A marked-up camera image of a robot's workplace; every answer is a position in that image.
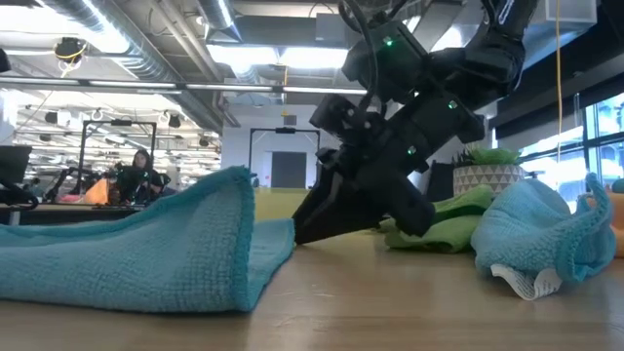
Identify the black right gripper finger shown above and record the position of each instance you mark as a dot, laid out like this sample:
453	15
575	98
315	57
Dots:
351	209
314	205

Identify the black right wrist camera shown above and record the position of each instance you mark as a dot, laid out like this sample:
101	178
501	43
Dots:
341	119

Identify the silver ribbed ventilation duct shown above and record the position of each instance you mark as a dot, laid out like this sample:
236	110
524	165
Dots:
146	66

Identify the black upright panel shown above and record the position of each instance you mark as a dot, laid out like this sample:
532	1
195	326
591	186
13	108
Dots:
441	183

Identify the light blue microfiber towel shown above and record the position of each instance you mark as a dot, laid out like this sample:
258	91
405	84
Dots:
526	234
146	253

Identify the black window frame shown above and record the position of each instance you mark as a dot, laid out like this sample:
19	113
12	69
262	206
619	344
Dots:
591	166

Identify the grey door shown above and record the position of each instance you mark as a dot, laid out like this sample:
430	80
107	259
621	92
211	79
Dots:
288	170

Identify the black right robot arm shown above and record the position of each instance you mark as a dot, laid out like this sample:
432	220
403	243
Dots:
492	53

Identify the long ceiling tube light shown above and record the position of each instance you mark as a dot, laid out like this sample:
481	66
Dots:
229	88

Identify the black computer monitor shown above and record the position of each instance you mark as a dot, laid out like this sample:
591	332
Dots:
12	163

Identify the yellow plastic bin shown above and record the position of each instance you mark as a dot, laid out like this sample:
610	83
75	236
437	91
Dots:
278	205

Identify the orange microfiber towel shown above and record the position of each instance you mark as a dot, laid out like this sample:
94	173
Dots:
620	219

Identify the silver smooth round duct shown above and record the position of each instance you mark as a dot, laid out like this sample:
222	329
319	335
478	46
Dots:
219	17

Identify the grey wall vent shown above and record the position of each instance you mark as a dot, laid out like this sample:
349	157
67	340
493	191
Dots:
290	120

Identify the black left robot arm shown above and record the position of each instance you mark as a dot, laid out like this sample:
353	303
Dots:
4	61

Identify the succulent in white patterned pot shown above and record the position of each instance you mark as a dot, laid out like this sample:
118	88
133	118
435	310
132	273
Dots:
487	175

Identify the green microfiber towel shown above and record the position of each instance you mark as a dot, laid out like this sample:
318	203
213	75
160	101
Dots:
448	234

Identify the person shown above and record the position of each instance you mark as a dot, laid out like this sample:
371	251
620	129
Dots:
141	170

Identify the orange background cloth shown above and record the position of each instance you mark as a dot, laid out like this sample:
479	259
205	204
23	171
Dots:
97	192

